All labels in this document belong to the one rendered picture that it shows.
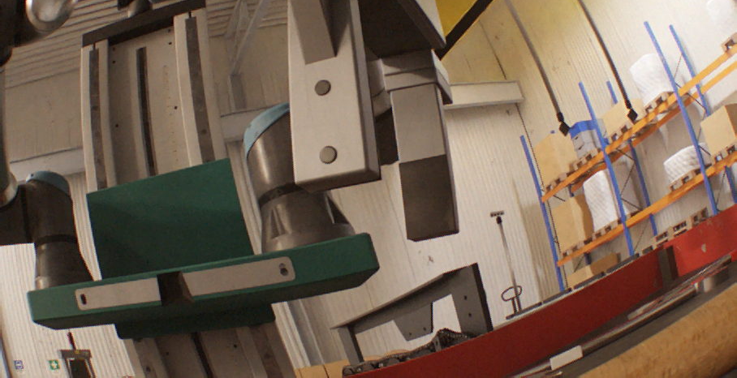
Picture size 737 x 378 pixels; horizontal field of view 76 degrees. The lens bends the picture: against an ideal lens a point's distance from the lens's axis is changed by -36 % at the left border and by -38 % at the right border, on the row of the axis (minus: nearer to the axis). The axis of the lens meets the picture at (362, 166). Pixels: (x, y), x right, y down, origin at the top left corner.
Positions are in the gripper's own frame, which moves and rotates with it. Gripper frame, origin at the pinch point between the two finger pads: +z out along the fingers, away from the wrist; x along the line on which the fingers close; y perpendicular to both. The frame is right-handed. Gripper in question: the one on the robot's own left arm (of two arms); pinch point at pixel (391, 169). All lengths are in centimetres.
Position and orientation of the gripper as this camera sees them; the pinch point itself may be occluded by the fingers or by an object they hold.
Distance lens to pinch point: 31.2
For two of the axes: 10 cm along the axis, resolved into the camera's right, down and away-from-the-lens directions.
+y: 9.4, -1.9, -2.9
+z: 1.0, 9.6, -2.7
